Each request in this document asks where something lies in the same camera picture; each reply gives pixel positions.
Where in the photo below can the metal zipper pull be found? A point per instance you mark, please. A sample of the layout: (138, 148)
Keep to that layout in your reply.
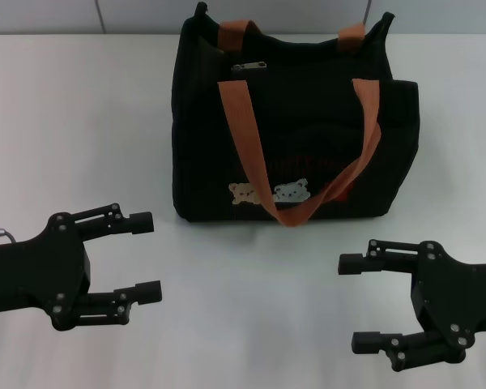
(249, 66)

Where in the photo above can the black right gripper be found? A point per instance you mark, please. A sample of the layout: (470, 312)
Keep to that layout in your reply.
(457, 296)

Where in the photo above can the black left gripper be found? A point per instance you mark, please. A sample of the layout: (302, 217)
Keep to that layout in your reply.
(44, 267)

